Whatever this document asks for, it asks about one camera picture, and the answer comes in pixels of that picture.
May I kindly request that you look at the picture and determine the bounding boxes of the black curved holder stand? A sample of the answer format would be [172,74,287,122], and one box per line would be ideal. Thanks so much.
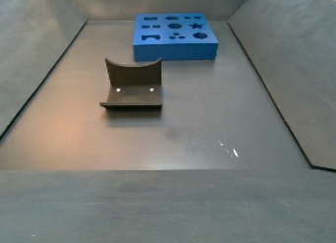
[100,59,163,109]

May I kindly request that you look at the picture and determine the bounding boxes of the blue shape-sorter block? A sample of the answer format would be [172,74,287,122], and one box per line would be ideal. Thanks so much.
[132,13,218,62]

